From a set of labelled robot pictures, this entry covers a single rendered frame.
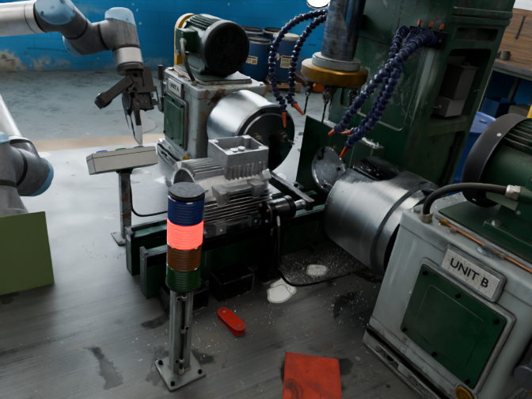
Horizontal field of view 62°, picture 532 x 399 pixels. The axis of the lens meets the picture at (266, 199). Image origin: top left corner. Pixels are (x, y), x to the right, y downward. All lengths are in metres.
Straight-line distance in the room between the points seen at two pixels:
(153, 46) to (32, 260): 5.80
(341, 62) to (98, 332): 0.86
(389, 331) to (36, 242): 0.82
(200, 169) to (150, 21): 5.75
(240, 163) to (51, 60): 5.61
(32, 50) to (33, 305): 5.54
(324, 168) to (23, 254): 0.85
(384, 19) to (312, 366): 0.95
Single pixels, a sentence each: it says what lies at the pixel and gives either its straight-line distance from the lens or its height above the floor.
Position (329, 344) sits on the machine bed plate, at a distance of 1.08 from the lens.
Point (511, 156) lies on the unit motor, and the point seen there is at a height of 1.31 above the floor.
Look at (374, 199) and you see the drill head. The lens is 1.01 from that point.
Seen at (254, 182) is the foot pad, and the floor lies 1.08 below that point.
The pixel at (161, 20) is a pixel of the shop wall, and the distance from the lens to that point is 6.80.
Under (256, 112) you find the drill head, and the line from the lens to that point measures 1.40.
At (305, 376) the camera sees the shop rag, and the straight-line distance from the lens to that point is 1.00.
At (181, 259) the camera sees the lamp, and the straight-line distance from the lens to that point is 0.77.
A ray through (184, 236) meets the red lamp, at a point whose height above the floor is 1.15.
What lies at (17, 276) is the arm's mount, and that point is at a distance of 1.20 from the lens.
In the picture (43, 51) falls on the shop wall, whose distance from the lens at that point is 6.55.
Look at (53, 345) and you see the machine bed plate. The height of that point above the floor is 0.80.
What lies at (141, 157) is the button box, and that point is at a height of 1.06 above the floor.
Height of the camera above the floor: 1.55
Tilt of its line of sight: 28 degrees down
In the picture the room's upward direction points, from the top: 8 degrees clockwise
